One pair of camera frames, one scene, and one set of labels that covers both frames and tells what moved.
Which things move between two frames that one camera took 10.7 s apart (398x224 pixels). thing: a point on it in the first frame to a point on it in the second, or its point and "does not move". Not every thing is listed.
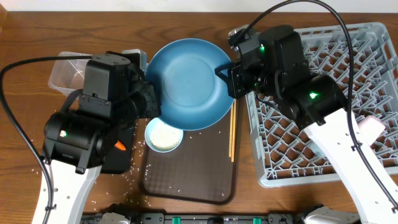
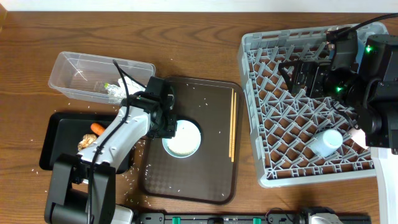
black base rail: (205, 218) does not move
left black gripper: (155, 104) to (171, 134)
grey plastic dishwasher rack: (285, 154) does not move
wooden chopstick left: (231, 131) does not move
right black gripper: (236, 78) to (319, 71)
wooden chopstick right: (234, 123) does not move
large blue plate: (192, 96) to (360, 52)
